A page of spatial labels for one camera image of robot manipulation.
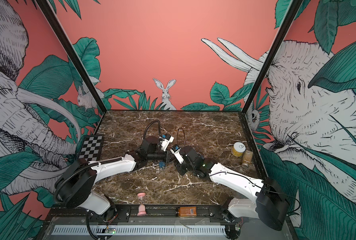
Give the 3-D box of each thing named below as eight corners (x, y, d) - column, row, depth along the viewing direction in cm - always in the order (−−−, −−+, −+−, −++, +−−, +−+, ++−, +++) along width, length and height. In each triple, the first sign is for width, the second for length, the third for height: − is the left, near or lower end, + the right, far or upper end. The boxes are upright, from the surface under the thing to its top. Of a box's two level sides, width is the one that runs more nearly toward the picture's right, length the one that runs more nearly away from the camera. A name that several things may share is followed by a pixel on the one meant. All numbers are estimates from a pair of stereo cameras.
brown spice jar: (241, 164, 94) (244, 161, 90) (242, 152, 100) (245, 148, 96) (249, 167, 93) (252, 163, 89) (250, 154, 99) (253, 151, 95)
